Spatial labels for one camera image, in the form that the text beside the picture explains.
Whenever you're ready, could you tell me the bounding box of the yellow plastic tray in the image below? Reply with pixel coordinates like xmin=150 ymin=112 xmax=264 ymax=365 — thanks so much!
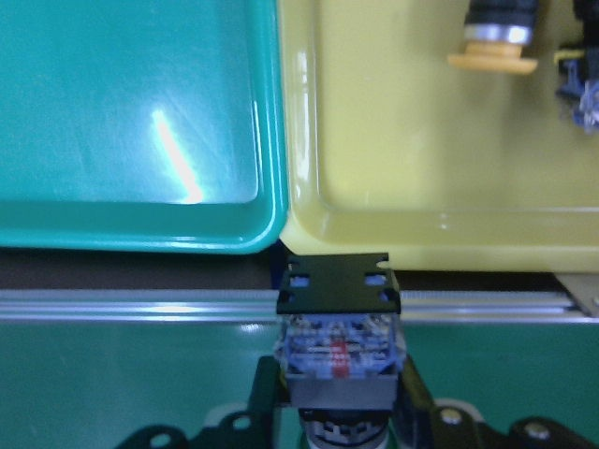
xmin=279 ymin=1 xmax=598 ymax=272

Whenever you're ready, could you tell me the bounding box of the yellow push button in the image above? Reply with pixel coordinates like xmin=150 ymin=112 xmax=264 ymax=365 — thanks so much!
xmin=554 ymin=1 xmax=598 ymax=134
xmin=446 ymin=0 xmax=539 ymax=76

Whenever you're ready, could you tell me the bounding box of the green push button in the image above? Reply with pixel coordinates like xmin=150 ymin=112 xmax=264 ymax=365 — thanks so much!
xmin=274 ymin=253 xmax=406 ymax=448

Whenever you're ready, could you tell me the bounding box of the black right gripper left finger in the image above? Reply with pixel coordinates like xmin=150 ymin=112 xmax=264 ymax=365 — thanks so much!
xmin=246 ymin=356 xmax=285 ymax=448

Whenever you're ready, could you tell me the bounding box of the green conveyor belt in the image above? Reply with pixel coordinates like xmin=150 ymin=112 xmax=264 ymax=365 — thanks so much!
xmin=1 ymin=271 xmax=598 ymax=448

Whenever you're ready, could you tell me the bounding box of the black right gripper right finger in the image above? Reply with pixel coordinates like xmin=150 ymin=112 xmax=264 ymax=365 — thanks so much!
xmin=392 ymin=355 xmax=435 ymax=448

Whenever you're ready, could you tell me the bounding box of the green plastic tray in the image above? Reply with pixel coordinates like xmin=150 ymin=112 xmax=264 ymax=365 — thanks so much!
xmin=1 ymin=1 xmax=288 ymax=254

